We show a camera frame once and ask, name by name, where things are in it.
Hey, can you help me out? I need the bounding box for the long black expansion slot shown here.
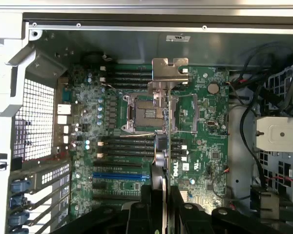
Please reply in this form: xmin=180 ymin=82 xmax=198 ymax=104
xmin=92 ymin=194 xmax=142 ymax=200
xmin=92 ymin=161 xmax=143 ymax=168

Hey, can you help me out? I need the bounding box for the blue grey power connector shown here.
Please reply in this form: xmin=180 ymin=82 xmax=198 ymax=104
xmin=250 ymin=185 xmax=280 ymax=213

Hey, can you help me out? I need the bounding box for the black ram slot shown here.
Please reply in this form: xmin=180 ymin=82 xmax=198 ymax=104
xmin=99 ymin=144 xmax=188 ymax=150
xmin=101 ymin=77 xmax=153 ymax=82
xmin=99 ymin=137 xmax=186 ymax=144
xmin=111 ymin=65 xmax=153 ymax=71
xmin=106 ymin=71 xmax=188 ymax=77
xmin=101 ymin=82 xmax=188 ymax=88
xmin=99 ymin=149 xmax=188 ymax=155
xmin=99 ymin=155 xmax=188 ymax=162

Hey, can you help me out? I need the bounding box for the thick black cable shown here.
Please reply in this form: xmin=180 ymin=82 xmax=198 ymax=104
xmin=241 ymin=42 xmax=293 ymax=117

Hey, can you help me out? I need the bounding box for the silver open pc case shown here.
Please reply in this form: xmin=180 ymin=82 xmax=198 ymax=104
xmin=0 ymin=9 xmax=293 ymax=234

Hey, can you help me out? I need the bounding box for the blue expansion slot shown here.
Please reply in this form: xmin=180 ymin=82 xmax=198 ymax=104
xmin=92 ymin=172 xmax=147 ymax=179

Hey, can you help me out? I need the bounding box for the rear io port block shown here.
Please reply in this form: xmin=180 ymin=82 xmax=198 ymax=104
xmin=54 ymin=77 xmax=73 ymax=150

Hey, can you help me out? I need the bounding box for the round coin cell battery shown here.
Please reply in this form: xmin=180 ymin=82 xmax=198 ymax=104
xmin=207 ymin=82 xmax=219 ymax=95

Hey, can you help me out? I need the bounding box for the metal cpu socket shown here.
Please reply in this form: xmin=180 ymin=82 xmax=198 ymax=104
xmin=122 ymin=93 xmax=199 ymax=134

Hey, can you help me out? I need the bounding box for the perforated metal slot cover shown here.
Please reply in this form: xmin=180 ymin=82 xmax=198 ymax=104
xmin=21 ymin=162 xmax=72 ymax=191

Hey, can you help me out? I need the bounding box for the red thin wire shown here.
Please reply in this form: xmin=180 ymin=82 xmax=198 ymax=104
xmin=265 ymin=175 xmax=293 ymax=184

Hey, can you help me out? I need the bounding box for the blue plastic slot latch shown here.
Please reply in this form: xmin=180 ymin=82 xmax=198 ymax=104
xmin=8 ymin=227 xmax=30 ymax=234
xmin=8 ymin=210 xmax=30 ymax=226
xmin=10 ymin=178 xmax=30 ymax=194
xmin=9 ymin=195 xmax=28 ymax=211

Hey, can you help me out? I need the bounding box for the thin black cable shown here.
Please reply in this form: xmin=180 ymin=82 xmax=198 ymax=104
xmin=239 ymin=104 xmax=268 ymax=191

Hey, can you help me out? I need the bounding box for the green dell motherboard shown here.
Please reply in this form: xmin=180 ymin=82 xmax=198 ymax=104
xmin=70 ymin=63 xmax=230 ymax=213

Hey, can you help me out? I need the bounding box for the white barcode label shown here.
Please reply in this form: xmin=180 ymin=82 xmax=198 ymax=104
xmin=165 ymin=34 xmax=191 ymax=42

